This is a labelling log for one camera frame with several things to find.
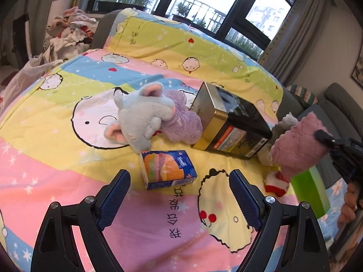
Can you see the grey curtain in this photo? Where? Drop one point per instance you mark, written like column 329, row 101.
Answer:
column 300, row 34

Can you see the framed wall picture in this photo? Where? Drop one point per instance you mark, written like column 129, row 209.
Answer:
column 358, row 69

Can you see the pile of clothes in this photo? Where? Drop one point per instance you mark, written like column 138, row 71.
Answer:
column 71, row 31

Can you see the pink knitted cloth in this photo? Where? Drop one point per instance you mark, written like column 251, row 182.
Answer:
column 295, row 144

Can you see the white plastic bag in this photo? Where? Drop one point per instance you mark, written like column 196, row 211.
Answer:
column 31, row 73

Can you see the black and gold tin box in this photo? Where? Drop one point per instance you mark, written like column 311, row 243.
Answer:
column 235, row 110

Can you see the cartoon printed blanket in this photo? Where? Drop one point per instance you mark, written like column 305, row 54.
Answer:
column 71, row 153

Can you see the grey cushion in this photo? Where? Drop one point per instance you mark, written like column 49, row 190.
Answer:
column 103, row 28

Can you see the blue and orange tissue pack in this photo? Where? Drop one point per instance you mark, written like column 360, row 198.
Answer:
column 167, row 167

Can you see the red and white sock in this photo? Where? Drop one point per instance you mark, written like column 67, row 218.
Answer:
column 276, row 182

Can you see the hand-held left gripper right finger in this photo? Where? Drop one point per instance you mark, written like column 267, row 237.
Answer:
column 245, row 201

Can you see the grey elephant plush toy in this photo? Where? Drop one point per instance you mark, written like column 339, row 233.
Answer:
column 139, row 113

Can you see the striped pillow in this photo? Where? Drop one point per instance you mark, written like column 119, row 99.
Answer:
column 305, row 95

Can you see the balcony railing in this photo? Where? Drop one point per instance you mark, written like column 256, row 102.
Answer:
column 198, row 5

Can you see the black framed window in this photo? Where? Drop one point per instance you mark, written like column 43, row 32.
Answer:
column 235, row 8

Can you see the person's right hand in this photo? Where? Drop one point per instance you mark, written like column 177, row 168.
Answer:
column 351, row 204

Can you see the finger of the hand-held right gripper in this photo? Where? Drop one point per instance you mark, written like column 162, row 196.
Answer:
column 324, row 138

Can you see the green box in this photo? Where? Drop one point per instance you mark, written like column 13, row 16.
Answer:
column 310, row 192

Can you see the grey sofa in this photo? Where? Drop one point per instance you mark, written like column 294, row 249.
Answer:
column 340, row 107

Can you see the purple plush toy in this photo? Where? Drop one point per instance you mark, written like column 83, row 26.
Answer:
column 184, row 121

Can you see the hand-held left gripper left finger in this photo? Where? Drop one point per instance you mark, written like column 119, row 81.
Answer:
column 113, row 201

